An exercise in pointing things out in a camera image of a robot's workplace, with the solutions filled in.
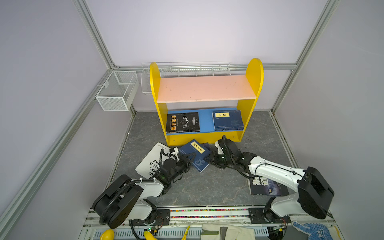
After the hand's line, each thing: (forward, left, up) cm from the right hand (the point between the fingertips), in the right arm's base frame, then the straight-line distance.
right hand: (205, 161), depth 81 cm
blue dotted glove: (-30, -52, -12) cm, 61 cm away
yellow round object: (-32, +44, -6) cm, 55 cm away
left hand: (+2, +4, +2) cm, 5 cm away
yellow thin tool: (-33, +10, -9) cm, 35 cm away
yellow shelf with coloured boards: (+56, -2, -14) cm, 58 cm away
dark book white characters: (-10, -32, -11) cm, 36 cm away
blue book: (+26, -15, +4) cm, 30 cm away
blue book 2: (-1, +3, +1) cm, 4 cm away
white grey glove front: (-31, -7, -11) cm, 33 cm away
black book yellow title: (+25, +14, +4) cm, 28 cm away
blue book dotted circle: (+16, -1, -11) cm, 19 cm away
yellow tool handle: (-33, +25, -5) cm, 41 cm away
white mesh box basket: (+43, +58, +14) cm, 73 cm away
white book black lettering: (+2, +32, -8) cm, 33 cm away
